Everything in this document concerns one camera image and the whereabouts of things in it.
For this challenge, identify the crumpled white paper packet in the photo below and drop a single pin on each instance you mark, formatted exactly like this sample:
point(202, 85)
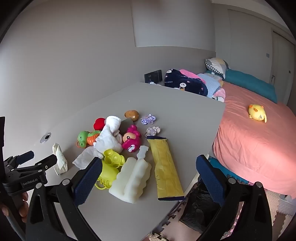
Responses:
point(59, 160)

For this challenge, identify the white crumpled cloth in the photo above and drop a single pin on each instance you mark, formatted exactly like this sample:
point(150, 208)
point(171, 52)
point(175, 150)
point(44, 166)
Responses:
point(108, 136)

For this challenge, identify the pink and white fleece blanket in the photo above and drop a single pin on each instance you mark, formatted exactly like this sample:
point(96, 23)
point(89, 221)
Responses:
point(219, 93)

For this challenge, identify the red heart toy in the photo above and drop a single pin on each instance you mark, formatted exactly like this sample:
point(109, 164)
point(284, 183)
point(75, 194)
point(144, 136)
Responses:
point(99, 123)

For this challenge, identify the beige foam floor mat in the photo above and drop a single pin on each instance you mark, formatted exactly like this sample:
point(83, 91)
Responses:
point(276, 204)

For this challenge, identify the green and orange turtle toy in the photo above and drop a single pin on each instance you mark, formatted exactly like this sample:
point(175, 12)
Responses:
point(82, 138)

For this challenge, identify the bed with pink sheet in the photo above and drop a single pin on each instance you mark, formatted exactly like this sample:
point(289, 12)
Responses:
point(242, 139)

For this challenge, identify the light blue blanket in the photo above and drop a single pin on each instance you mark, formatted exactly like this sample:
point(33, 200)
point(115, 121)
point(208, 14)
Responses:
point(212, 84)

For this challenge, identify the yellow plastic toy mold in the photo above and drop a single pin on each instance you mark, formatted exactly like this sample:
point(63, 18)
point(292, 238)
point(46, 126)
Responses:
point(113, 158)
point(108, 175)

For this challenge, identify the black trash bag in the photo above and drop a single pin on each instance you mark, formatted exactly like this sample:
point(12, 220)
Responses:
point(196, 208)

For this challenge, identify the checkered pillow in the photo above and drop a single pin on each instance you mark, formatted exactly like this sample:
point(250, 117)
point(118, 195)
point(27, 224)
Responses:
point(216, 64)

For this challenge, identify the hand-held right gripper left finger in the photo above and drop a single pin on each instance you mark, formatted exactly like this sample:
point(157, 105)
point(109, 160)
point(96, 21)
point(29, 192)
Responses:
point(89, 178)

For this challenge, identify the black digital clock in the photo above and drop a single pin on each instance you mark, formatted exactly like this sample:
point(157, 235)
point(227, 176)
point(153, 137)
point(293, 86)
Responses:
point(152, 76)

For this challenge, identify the small white bear figure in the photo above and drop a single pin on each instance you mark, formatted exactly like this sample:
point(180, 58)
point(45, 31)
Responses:
point(142, 151)

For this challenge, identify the yellow snack wrapper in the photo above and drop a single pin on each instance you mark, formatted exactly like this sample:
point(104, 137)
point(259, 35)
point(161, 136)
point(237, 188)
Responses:
point(165, 166)

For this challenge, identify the person's left hand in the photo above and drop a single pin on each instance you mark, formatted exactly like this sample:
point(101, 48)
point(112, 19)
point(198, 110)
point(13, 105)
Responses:
point(23, 209)

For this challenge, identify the teal pillow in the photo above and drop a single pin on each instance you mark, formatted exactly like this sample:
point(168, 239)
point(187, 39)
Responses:
point(249, 83)

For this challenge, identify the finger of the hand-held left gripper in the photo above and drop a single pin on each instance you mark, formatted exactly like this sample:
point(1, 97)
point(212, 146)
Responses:
point(23, 156)
point(44, 164)

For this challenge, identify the grey foam corner guard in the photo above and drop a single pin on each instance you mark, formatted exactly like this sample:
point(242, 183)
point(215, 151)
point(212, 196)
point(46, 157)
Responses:
point(126, 126)

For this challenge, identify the purple butterfly ornament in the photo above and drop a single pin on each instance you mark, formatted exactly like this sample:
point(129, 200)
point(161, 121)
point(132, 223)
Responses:
point(148, 120)

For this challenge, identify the teal foam floor mat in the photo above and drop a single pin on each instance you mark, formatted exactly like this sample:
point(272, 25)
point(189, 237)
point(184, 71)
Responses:
point(219, 165)

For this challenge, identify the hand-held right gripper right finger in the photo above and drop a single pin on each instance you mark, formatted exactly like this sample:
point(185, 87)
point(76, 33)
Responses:
point(211, 178)

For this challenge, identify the white paper tissue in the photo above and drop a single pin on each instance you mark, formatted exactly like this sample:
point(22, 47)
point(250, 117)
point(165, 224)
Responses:
point(85, 157)

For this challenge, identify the yellow chick plush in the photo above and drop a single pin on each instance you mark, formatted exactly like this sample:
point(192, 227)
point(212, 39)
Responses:
point(255, 112)

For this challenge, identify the metal desk grommet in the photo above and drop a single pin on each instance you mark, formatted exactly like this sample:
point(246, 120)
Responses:
point(45, 138)

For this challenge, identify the white foam sponge block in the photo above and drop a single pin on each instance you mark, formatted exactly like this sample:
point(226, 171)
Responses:
point(129, 183)

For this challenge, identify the navy printed blanket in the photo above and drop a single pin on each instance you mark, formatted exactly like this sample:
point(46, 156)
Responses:
point(185, 83)

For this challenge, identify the grey door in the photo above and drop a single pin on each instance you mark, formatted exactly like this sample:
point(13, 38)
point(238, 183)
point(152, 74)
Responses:
point(282, 60)

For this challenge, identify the brown toy potato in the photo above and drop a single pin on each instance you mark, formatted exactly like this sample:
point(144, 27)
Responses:
point(131, 114)

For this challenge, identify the pink doll toy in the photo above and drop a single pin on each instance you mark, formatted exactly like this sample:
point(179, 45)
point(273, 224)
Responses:
point(131, 141)

